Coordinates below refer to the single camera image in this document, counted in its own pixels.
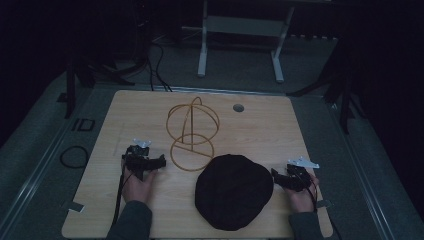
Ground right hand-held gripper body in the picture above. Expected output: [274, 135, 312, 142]
[283, 156, 320, 193]

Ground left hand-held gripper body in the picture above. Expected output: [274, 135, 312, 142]
[121, 137, 160, 182]

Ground person's right hand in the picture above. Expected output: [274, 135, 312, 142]
[283, 168, 320, 214]

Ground person's left hand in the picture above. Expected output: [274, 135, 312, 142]
[121, 159, 158, 205]

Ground grey tape piece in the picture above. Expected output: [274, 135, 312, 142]
[67, 200, 86, 214]
[315, 198, 335, 210]

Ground black round hat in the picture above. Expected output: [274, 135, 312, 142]
[194, 153, 275, 232]

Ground black tripod stand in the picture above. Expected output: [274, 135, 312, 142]
[285, 36, 366, 135]
[63, 56, 136, 120]

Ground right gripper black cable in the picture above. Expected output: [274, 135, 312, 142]
[303, 169, 319, 214]

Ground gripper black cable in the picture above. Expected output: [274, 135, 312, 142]
[303, 169, 319, 214]
[111, 164, 132, 226]

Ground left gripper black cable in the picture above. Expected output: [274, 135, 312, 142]
[111, 164, 132, 226]

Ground gold wire hat stand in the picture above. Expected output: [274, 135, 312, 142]
[165, 96, 221, 173]

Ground black cable loop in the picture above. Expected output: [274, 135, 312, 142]
[59, 145, 91, 169]

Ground black floor cables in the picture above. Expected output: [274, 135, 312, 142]
[145, 41, 174, 93]

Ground white metal table frame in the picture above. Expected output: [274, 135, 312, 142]
[181, 0, 334, 84]

